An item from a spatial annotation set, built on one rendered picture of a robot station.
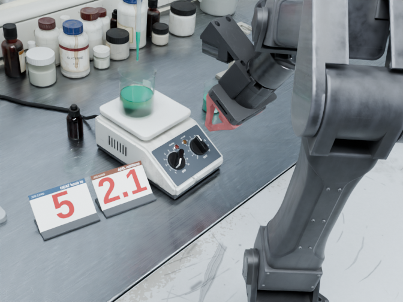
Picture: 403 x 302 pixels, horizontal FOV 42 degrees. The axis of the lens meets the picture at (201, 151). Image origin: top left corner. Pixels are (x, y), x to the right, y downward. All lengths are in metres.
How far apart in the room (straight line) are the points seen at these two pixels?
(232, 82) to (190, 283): 0.29
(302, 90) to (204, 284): 0.40
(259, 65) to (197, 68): 0.53
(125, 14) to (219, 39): 0.53
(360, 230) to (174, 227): 0.31
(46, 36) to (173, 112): 0.39
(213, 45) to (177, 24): 0.59
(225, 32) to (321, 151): 0.36
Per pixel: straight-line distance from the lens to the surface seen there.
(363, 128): 0.43
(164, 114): 0.91
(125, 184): 0.86
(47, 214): 0.82
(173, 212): 0.85
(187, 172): 0.87
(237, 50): 0.75
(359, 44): 0.48
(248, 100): 0.76
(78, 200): 0.84
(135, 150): 0.87
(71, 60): 1.15
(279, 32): 0.62
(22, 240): 0.82
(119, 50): 1.23
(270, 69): 0.71
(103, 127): 0.92
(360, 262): 0.85
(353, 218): 0.92
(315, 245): 0.57
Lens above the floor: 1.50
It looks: 38 degrees down
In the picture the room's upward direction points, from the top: 7 degrees clockwise
